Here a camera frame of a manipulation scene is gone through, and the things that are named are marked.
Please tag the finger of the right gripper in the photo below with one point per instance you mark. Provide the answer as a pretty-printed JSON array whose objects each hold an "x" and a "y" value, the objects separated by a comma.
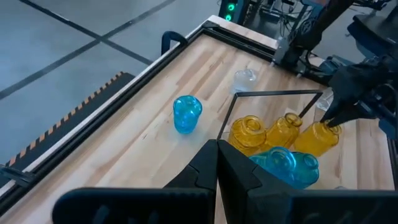
[
  {"x": 354, "y": 115},
  {"x": 335, "y": 107}
]

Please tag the large ribbed amber glass jar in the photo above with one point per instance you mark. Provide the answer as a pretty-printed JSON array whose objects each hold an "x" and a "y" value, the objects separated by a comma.
[{"x": 245, "y": 137}]

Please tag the wide teal glass vase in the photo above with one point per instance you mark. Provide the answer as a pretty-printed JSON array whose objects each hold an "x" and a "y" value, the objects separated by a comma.
[{"x": 273, "y": 168}]

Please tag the cylindrical amber glass vase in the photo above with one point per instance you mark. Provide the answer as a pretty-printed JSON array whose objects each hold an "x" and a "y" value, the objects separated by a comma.
[{"x": 315, "y": 140}]

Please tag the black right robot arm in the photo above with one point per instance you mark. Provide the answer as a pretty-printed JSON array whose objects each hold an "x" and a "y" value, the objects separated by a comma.
[{"x": 311, "y": 28}]

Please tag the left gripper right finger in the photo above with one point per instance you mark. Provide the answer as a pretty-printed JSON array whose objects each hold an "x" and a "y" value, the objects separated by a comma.
[{"x": 295, "y": 208}]

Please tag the narrow-neck amber glass vase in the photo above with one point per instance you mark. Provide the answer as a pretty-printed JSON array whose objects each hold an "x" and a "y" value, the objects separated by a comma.
[{"x": 281, "y": 133}]

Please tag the small clear glass vase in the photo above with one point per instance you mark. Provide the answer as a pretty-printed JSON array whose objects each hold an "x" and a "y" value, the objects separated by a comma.
[{"x": 245, "y": 81}]

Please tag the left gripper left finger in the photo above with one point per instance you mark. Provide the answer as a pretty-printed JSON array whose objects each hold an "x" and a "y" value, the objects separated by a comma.
[{"x": 155, "y": 205}]

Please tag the rounded teal glass vase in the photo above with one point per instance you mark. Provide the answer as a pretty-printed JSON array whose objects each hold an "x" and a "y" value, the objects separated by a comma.
[{"x": 186, "y": 115}]

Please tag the black device with green light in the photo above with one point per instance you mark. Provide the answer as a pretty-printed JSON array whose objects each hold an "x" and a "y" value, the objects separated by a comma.
[{"x": 236, "y": 12}]

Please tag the black hazard-striped floor mat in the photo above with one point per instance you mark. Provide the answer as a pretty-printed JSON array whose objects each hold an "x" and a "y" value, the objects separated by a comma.
[{"x": 87, "y": 110}]

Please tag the small teal glass vase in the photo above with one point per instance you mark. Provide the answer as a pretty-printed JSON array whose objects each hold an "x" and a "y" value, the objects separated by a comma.
[{"x": 308, "y": 174}]

